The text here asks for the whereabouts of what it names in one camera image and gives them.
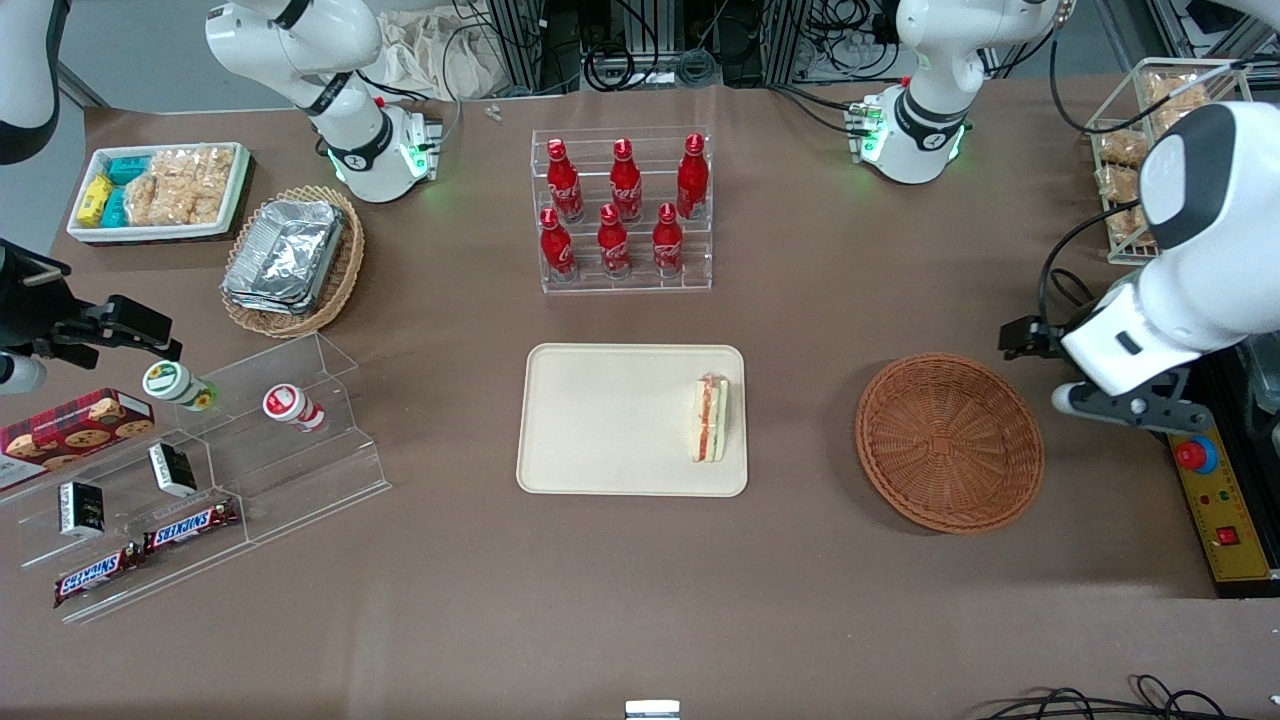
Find red cookie box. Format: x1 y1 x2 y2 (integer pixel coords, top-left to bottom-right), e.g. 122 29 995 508
0 388 157 492

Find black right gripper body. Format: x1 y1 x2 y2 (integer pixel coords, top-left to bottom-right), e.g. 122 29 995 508
0 240 73 353

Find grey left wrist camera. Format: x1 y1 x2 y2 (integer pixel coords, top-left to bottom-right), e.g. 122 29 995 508
1051 368 1217 434

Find beige plastic tray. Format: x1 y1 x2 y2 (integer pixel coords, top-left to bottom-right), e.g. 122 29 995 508
516 343 749 498

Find green lid yoghurt bottle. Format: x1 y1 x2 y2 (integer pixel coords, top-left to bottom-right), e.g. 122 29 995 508
141 360 220 413

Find yellow snack packet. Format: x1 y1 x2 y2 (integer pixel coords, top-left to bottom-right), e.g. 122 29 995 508
77 175 115 224

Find bagged pastry snack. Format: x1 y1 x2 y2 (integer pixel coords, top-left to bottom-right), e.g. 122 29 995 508
1143 74 1213 127
1100 166 1153 249
1095 131 1148 168

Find small black carton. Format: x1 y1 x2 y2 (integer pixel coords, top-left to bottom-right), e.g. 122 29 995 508
148 443 199 499
57 481 108 539

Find clear acrylic bottle rack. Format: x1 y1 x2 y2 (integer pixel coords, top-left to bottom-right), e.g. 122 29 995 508
530 127 714 295

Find round brown wicker basket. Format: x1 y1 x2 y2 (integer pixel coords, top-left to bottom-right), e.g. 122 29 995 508
855 352 1046 535

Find black floor cable bundle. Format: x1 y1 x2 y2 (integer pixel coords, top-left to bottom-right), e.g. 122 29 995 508
972 674 1280 720

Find red cola bottle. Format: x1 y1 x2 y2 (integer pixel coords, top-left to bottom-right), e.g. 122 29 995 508
596 203 633 280
651 203 686 279
546 138 585 224
539 207 578 282
609 139 645 224
676 133 711 221

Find yellow emergency stop box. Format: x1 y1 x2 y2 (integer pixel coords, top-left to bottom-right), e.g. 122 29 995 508
1166 420 1280 599

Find oval wicker basket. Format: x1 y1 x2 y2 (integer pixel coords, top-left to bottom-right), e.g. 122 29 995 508
220 185 366 340

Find white cloth bag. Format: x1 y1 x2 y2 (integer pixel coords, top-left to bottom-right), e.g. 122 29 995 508
376 8 503 102

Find triangle sandwich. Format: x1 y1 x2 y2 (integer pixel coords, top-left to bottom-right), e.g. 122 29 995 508
689 373 732 464

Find red lid yoghurt bottle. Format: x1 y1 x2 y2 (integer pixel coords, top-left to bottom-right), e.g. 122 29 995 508
262 384 328 434

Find clear acrylic stepped display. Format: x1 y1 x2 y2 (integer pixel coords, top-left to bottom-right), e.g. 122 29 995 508
0 332 392 626

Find clear rice cracker pack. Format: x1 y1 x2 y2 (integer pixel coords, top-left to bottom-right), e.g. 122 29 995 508
124 175 225 227
150 147 237 196

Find grey metal device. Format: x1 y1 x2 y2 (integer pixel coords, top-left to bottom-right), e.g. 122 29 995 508
1238 332 1280 403

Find white wire basket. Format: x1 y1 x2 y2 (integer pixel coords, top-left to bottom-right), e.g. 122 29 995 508
1084 57 1253 267

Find black coiled cable bundle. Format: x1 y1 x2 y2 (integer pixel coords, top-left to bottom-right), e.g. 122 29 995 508
583 0 723 93

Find white rectangular snack tray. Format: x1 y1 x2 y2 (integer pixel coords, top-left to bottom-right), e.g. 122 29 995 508
66 142 252 245

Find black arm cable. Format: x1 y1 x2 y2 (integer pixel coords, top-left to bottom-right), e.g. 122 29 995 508
1037 198 1143 336

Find brown snickers bar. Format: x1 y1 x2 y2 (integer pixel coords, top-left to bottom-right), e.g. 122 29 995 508
143 498 242 555
53 545 147 610

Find stacked foil containers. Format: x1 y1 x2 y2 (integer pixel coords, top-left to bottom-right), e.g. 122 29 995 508
221 198 347 317

